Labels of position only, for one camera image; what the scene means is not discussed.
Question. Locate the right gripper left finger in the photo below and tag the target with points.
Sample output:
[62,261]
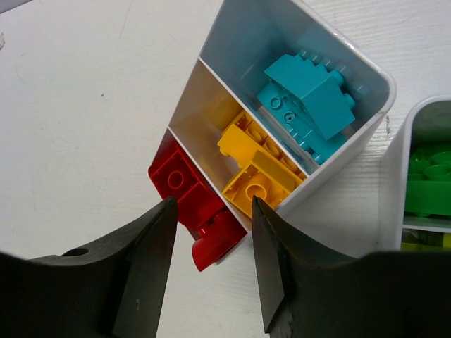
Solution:
[111,287]

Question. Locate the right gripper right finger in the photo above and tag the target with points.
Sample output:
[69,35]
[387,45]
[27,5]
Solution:
[307,289]

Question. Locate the lime long lego brick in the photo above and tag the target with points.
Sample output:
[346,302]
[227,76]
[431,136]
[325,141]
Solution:
[420,240]

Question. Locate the small red lego brick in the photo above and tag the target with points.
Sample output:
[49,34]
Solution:
[174,174]

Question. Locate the dark green lego brick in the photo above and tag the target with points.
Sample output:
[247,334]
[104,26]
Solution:
[428,181]

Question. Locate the yellow long lego brick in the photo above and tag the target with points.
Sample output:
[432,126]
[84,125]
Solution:
[256,136]

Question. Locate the cyan long lego brick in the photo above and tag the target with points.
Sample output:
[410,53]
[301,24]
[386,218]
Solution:
[288,114]

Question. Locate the cyan small lego brick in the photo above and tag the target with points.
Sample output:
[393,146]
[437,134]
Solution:
[317,91]

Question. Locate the red rounded lego piece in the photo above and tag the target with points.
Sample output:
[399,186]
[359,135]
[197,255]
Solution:
[220,234]

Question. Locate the orange small lego brick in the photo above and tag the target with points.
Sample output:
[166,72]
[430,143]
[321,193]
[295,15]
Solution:
[263,177]

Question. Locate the tilted white divided container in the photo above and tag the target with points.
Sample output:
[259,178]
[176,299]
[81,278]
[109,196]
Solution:
[246,38]

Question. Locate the upright white divided container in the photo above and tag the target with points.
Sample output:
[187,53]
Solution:
[428,122]

